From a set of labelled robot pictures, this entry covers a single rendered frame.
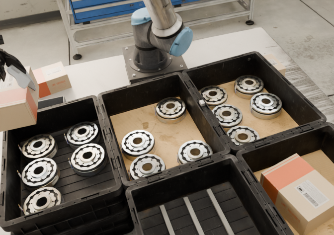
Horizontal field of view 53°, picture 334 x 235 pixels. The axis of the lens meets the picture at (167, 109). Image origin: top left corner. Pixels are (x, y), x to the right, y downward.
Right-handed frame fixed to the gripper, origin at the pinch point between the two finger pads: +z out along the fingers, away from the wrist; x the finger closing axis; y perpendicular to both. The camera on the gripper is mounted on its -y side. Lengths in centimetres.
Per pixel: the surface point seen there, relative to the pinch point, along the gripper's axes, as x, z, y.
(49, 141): 3.1, 24.0, -4.2
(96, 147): 17.6, 23.9, 3.1
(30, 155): -2.6, 23.7, 0.5
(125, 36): 42, 98, -191
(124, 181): 24.8, 16.7, 23.4
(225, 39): 87, 40, -67
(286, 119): 79, 27, 7
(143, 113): 34.6, 26.9, -10.7
